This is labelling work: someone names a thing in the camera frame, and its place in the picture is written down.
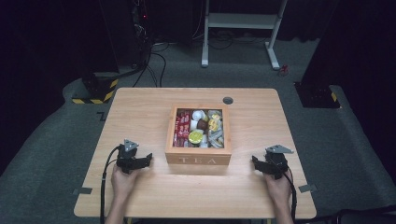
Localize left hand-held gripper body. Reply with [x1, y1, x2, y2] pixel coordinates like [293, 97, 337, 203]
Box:
[116, 138, 139, 175]

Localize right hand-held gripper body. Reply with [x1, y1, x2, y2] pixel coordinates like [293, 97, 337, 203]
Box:
[265, 144, 294, 181]

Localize wooden tea box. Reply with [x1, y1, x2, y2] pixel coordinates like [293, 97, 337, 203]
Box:
[164, 104, 233, 166]

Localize green-lid brown capsule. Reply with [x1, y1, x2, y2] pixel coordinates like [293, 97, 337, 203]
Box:
[188, 129, 205, 146]

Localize person's left hand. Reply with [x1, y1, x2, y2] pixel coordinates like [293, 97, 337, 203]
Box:
[110, 166, 141, 202]

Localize person's right hand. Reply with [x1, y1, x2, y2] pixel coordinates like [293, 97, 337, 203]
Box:
[263, 171, 294, 203]

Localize grey tape piece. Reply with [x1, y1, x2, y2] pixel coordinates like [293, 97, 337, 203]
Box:
[298, 184, 318, 193]
[73, 187, 93, 196]

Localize clear plastic packets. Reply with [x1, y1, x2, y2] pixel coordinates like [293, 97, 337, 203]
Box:
[206, 109, 225, 149]

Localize stack of red packets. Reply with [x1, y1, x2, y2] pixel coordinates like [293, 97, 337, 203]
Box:
[172, 108, 191, 148]

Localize yellow packets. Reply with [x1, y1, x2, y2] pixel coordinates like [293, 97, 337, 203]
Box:
[207, 113, 222, 133]

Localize black yellow striped base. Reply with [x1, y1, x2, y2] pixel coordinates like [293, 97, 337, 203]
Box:
[72, 72, 120, 105]

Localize dark curved object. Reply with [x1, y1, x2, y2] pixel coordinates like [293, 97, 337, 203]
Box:
[335, 204, 396, 224]

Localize dark equipment rack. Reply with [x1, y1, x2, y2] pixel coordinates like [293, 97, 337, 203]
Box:
[130, 0, 154, 67]

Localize white metal stand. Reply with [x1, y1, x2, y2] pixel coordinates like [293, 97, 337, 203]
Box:
[201, 0, 289, 70]

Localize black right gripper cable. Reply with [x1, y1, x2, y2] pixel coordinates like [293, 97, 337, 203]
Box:
[286, 167, 298, 223]

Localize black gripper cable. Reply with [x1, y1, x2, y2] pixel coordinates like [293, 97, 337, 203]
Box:
[286, 167, 298, 223]
[99, 145, 121, 224]

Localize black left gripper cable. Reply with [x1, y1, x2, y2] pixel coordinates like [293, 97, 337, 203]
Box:
[99, 145, 121, 224]

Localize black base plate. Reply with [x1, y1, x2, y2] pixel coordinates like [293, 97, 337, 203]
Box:
[293, 81, 341, 109]

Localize black floor cables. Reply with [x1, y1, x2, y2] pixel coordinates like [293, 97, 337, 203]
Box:
[132, 40, 168, 89]

